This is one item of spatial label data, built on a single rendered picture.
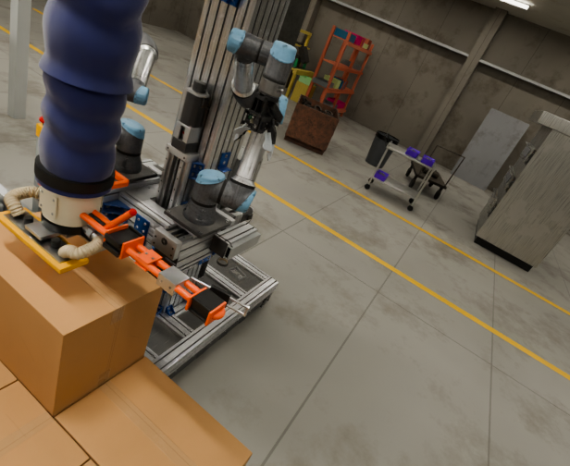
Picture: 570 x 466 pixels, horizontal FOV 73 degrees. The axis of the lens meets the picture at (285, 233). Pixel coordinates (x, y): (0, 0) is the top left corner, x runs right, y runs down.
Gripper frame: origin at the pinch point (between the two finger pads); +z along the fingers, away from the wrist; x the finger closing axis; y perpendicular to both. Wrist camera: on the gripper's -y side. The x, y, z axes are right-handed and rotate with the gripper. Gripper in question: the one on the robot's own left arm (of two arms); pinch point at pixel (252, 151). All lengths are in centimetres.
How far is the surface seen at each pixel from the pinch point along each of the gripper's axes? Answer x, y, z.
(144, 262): 0, 40, 32
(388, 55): -284, -1104, -56
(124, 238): -12, 37, 32
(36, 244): -34, 50, 45
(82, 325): -7, 52, 58
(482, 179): 121, -1053, 128
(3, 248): -51, 50, 58
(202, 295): 21, 37, 31
